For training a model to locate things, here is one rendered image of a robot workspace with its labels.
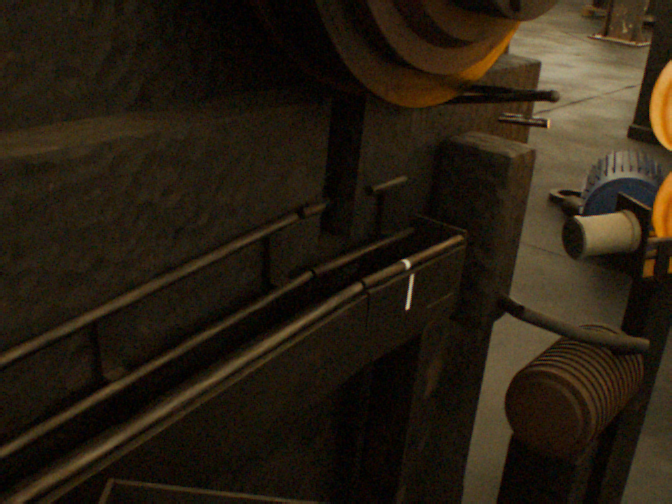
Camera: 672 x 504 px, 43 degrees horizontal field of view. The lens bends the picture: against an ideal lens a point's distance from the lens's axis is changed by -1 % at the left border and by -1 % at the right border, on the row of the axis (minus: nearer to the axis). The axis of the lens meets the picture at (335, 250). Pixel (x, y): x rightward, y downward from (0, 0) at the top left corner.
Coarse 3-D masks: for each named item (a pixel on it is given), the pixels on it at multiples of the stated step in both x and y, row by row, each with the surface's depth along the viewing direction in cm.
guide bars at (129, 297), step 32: (384, 192) 98; (288, 224) 84; (384, 224) 100; (224, 256) 78; (352, 256) 92; (160, 288) 73; (288, 288) 84; (320, 288) 90; (96, 320) 68; (224, 320) 78; (32, 352) 63; (128, 384) 70; (64, 416) 65; (128, 416) 72; (0, 448) 62
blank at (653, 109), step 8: (664, 72) 111; (664, 80) 111; (656, 88) 112; (664, 88) 111; (656, 96) 112; (664, 96) 111; (656, 104) 112; (664, 104) 111; (656, 112) 112; (664, 112) 111; (656, 120) 113; (664, 120) 111; (656, 128) 114; (664, 128) 112; (656, 136) 115; (664, 136) 113; (664, 144) 115
